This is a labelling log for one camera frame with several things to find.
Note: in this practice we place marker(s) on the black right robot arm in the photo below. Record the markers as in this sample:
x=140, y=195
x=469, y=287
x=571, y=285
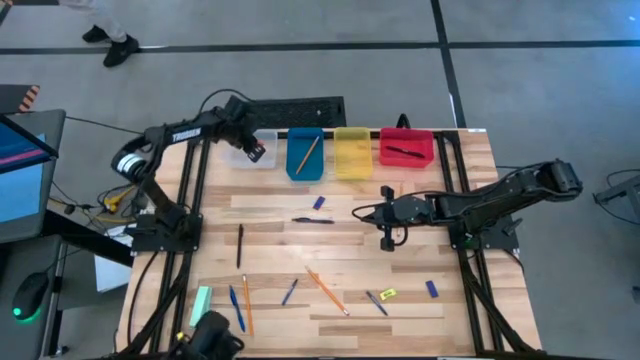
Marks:
x=500, y=197

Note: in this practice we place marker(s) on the teal plastic bin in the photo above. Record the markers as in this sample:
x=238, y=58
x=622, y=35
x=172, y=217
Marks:
x=300, y=140

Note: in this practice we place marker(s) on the large green eraser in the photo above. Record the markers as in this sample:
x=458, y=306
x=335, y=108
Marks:
x=201, y=305

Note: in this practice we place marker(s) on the grey blue pen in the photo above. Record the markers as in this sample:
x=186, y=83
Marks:
x=376, y=303

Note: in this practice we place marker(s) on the black pen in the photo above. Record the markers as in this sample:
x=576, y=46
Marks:
x=405, y=151
x=240, y=245

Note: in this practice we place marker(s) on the hazard striped floor plate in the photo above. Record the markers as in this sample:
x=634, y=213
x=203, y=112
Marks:
x=30, y=95

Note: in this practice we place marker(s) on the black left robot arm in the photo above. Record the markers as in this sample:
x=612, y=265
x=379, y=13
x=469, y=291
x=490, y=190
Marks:
x=185, y=134

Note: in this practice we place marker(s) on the white paper sheet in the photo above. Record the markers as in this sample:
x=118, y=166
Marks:
x=110, y=270

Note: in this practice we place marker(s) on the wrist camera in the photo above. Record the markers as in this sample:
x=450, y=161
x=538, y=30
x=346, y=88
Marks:
x=256, y=153
x=406, y=214

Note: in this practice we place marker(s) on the yellow plastic bin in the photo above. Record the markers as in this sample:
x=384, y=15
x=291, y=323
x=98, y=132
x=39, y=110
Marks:
x=352, y=155

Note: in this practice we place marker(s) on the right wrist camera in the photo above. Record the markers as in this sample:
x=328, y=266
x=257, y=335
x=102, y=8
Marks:
x=406, y=214

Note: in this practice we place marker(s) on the clear plastic bin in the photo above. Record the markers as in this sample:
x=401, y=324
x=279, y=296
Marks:
x=271, y=137

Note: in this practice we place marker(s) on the black computer mouse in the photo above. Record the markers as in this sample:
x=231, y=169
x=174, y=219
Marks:
x=30, y=295

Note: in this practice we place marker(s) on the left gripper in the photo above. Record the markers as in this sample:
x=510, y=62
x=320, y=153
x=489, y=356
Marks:
x=240, y=125

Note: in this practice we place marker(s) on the blue eraser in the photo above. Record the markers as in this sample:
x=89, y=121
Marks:
x=432, y=289
x=319, y=202

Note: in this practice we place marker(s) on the dark grey desk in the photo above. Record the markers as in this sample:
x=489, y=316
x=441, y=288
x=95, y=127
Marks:
x=10, y=260

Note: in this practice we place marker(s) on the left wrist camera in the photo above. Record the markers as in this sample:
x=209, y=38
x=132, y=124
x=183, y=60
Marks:
x=256, y=153

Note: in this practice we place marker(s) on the dark purple pen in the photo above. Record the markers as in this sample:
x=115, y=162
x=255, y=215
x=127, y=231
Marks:
x=312, y=220

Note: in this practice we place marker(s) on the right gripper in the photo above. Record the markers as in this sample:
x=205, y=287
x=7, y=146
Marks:
x=410, y=210

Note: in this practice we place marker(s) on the computer monitor blue screen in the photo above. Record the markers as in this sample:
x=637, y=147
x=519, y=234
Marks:
x=20, y=190

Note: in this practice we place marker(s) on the red plastic bin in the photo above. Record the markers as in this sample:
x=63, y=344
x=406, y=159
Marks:
x=415, y=137

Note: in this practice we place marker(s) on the yellow eraser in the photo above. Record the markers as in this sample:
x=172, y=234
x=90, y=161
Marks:
x=387, y=294

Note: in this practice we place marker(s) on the black aluminium table frame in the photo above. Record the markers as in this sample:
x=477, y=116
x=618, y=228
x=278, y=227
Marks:
x=452, y=150

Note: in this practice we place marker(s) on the blue crayon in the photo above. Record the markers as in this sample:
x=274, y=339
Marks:
x=289, y=292

